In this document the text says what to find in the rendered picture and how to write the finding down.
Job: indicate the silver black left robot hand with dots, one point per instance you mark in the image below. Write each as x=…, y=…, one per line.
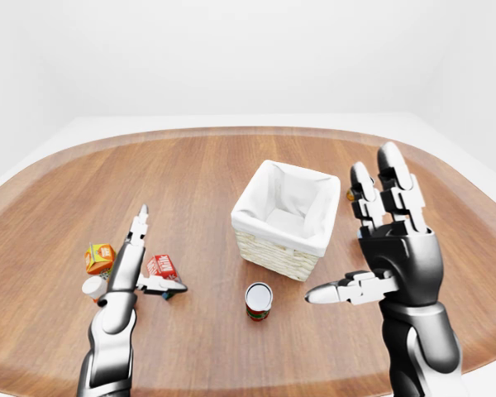
x=124, y=264

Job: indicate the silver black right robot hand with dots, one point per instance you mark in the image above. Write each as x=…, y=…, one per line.
x=413, y=264

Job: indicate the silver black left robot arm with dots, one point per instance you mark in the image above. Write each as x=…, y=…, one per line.
x=107, y=343

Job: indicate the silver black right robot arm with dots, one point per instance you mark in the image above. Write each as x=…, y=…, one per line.
x=421, y=351

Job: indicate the red milk carton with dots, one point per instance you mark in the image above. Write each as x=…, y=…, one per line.
x=163, y=266

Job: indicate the wicker basket with white liner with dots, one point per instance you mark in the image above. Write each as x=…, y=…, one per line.
x=287, y=219

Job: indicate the orange juice carton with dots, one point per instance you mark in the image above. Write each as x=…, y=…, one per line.
x=99, y=258

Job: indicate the white-lidded orange bottle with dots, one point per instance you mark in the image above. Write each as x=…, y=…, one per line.
x=93, y=287

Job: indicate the small dark blue object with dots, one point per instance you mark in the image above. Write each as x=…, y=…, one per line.
x=166, y=295

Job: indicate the small orange object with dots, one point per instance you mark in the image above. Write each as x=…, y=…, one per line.
x=350, y=193

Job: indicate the red tin can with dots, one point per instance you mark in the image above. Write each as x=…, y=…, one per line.
x=258, y=302

